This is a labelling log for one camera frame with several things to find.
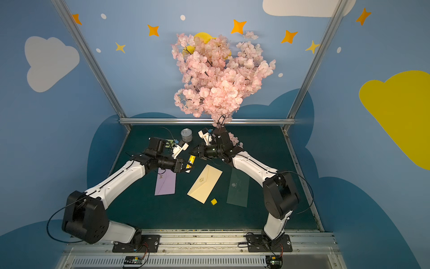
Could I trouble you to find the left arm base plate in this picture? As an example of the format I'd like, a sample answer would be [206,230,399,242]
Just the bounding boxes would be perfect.
[112,234,161,253]

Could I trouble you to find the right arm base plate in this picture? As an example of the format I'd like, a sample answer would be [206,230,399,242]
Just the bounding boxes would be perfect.
[245,233,293,253]

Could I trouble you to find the cream yellow envelope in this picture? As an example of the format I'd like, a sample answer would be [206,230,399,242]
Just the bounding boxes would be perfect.
[187,165,222,204]

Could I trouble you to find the aluminium frame post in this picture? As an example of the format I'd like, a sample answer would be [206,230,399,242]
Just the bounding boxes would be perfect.
[282,0,348,133]
[51,0,127,118]

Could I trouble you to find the left controller board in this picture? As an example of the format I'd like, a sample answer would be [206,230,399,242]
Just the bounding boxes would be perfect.
[122,256,145,269]

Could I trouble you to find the left aluminium frame post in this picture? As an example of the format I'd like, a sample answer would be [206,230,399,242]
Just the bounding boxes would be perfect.
[51,0,127,118]

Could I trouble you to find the green toy garden fork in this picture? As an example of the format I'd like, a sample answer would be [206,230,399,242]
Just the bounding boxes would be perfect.
[165,140,175,149]

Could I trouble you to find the controller board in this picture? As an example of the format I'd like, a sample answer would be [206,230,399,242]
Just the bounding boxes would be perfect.
[122,256,145,269]
[265,256,283,269]

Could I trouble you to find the yellow glue stick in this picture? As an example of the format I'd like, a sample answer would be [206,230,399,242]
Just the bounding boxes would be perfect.
[185,155,196,173]

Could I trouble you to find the right aluminium frame post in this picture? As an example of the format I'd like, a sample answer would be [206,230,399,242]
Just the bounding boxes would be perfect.
[282,0,348,133]

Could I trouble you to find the silver tin can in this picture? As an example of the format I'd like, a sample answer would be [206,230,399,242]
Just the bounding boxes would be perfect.
[180,128,193,143]

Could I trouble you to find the right controller board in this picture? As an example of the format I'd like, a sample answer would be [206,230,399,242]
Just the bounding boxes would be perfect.
[265,256,283,269]

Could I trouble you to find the dark green envelope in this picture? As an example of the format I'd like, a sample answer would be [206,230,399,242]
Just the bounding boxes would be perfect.
[227,168,250,207]

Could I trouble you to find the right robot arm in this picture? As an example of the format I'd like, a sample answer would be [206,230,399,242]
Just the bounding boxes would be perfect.
[191,127,300,241]

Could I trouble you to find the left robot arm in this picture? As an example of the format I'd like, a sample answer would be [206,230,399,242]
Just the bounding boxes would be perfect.
[62,137,188,249]

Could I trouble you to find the back horizontal aluminium bar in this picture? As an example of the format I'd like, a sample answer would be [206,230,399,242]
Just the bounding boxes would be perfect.
[119,118,295,126]

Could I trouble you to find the purple envelope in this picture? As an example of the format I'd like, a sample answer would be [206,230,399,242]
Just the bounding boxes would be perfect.
[155,168,176,196]

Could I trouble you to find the aluminium mounting rail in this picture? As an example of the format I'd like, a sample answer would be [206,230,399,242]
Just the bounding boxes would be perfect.
[56,230,347,269]

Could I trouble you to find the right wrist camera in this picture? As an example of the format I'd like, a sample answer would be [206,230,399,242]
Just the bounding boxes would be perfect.
[198,128,213,146]

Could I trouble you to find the pink cherry blossom tree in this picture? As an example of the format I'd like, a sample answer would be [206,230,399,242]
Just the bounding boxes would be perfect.
[171,34,276,127]

